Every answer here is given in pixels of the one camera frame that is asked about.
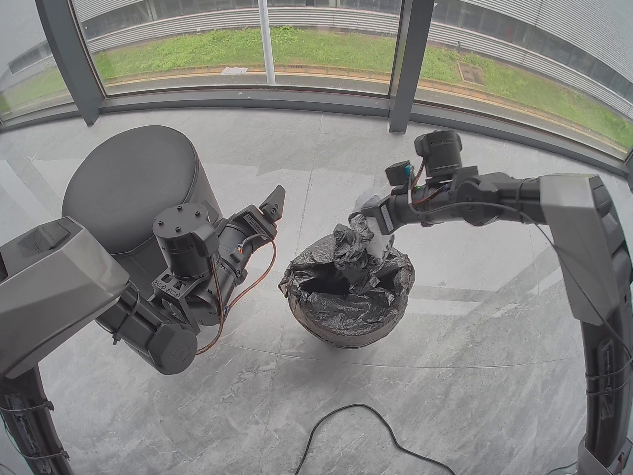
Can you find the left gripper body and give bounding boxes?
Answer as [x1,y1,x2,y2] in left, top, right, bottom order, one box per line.
[216,204,278,272]

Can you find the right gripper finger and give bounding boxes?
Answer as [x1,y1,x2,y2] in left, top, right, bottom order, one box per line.
[349,191,381,227]
[369,233,397,262]

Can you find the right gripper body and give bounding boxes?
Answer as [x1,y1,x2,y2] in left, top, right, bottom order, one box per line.
[365,192,422,237]

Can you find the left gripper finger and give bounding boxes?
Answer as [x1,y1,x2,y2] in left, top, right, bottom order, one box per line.
[259,184,287,226]

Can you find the black plastic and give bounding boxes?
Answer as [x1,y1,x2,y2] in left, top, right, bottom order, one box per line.
[332,216,375,282]

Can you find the black plastic bag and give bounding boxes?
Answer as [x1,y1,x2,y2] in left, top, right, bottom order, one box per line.
[280,232,416,349]

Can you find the dark grey round chair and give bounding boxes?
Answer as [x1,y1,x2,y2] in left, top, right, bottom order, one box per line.
[61,125,224,272]

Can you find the window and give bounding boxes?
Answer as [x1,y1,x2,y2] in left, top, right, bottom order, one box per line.
[0,0,633,163]

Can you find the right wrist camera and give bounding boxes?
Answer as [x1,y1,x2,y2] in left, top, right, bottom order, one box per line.
[386,163,414,197]

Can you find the black cable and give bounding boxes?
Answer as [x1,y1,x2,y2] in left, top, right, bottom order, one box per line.
[303,403,457,475]

